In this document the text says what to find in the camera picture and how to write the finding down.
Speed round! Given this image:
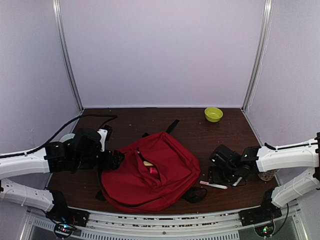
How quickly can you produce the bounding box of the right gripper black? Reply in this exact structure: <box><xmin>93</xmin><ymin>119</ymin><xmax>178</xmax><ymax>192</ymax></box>
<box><xmin>208</xmin><ymin>166</ymin><xmax>240</xmax><ymax>185</ymax></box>

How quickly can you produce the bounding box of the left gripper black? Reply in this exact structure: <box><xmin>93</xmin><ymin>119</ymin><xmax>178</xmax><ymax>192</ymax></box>
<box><xmin>73</xmin><ymin>148</ymin><xmax>125</xmax><ymax>170</ymax></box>

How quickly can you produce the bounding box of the pink white marker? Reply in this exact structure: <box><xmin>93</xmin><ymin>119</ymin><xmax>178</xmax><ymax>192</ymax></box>
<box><xmin>199</xmin><ymin>180</ymin><xmax>228</xmax><ymax>190</ymax></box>

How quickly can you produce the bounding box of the purple white marker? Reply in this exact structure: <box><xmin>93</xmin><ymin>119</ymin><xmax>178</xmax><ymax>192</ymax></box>
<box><xmin>232</xmin><ymin>177</ymin><xmax>243</xmax><ymax>188</ymax></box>

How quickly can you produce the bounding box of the beige highlighter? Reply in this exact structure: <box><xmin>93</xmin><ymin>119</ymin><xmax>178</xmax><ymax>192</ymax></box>
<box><xmin>143</xmin><ymin>161</ymin><xmax>153</xmax><ymax>167</ymax></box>

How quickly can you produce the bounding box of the pink black highlighter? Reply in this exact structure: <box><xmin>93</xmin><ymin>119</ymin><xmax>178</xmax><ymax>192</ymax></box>
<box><xmin>149</xmin><ymin>167</ymin><xmax>158</xmax><ymax>174</ymax></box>

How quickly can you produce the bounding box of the red backpack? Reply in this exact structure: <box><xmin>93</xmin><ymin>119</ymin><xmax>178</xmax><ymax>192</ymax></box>
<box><xmin>95</xmin><ymin>119</ymin><xmax>208</xmax><ymax>213</ymax></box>

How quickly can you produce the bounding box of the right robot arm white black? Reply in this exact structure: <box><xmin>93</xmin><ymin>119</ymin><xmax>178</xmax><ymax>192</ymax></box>
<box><xmin>209</xmin><ymin>136</ymin><xmax>320</xmax><ymax>221</ymax></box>

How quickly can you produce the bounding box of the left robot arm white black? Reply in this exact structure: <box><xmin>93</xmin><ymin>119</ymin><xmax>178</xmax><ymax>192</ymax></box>
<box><xmin>0</xmin><ymin>128</ymin><xmax>125</xmax><ymax>222</ymax></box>

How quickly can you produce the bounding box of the patterned mug orange inside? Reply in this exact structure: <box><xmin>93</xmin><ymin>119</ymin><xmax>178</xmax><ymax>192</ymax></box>
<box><xmin>257</xmin><ymin>169</ymin><xmax>279</xmax><ymax>182</ymax></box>

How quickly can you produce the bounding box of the pale blue ceramic bowl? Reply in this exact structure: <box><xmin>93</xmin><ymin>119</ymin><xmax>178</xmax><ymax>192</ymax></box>
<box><xmin>59</xmin><ymin>133</ymin><xmax>75</xmax><ymax>143</ymax></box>

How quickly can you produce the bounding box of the lime green bowl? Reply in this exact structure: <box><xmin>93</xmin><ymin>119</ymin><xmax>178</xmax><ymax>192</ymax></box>
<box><xmin>204</xmin><ymin>107</ymin><xmax>224</xmax><ymax>123</ymax></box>

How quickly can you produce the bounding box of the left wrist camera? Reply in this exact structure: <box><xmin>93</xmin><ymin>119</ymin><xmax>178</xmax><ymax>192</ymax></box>
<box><xmin>97</xmin><ymin>124</ymin><xmax>113</xmax><ymax>152</ymax></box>

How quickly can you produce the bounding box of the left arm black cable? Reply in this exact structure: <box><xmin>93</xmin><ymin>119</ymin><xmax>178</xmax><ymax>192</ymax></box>
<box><xmin>0</xmin><ymin>113</ymin><xmax>118</xmax><ymax>158</ymax></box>

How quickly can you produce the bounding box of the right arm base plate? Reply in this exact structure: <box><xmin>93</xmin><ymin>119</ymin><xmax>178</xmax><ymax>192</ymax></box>
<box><xmin>239</xmin><ymin>207</ymin><xmax>282</xmax><ymax>227</ymax></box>

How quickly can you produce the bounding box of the front aluminium rail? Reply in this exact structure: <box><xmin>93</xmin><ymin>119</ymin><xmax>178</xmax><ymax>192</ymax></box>
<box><xmin>19</xmin><ymin>197</ymin><xmax>308</xmax><ymax>240</ymax></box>

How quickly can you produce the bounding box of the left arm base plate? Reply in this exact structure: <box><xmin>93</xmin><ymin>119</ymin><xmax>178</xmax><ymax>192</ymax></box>
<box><xmin>45</xmin><ymin>208</ymin><xmax>90</xmax><ymax>227</ymax></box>

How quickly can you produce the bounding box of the left aluminium frame post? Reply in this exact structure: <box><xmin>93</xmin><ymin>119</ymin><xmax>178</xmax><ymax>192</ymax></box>
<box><xmin>52</xmin><ymin>0</ymin><xmax>84</xmax><ymax>112</ymax></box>

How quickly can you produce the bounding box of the aluminium frame post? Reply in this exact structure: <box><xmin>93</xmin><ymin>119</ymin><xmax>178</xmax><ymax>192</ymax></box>
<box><xmin>241</xmin><ymin>0</ymin><xmax>274</xmax><ymax>113</ymax></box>
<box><xmin>52</xmin><ymin>0</ymin><xmax>84</xmax><ymax>112</ymax></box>

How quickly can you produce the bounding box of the right aluminium frame post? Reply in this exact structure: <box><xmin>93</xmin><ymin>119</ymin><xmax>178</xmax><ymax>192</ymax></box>
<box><xmin>241</xmin><ymin>0</ymin><xmax>274</xmax><ymax>113</ymax></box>

